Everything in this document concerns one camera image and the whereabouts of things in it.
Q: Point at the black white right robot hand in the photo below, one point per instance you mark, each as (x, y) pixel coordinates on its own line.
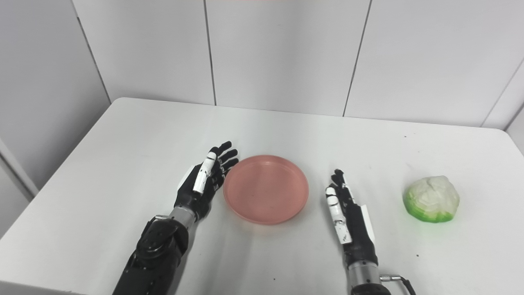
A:
(360, 233)

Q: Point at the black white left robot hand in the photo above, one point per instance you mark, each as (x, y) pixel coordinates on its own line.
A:
(190, 196)

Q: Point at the pink round plate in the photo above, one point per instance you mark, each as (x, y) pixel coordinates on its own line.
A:
(266, 189)

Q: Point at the green white cabbage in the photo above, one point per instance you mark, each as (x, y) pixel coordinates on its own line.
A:
(432, 198)

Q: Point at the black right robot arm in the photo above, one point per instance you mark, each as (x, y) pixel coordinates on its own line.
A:
(364, 280)

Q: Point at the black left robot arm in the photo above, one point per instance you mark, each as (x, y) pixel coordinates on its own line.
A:
(155, 254)

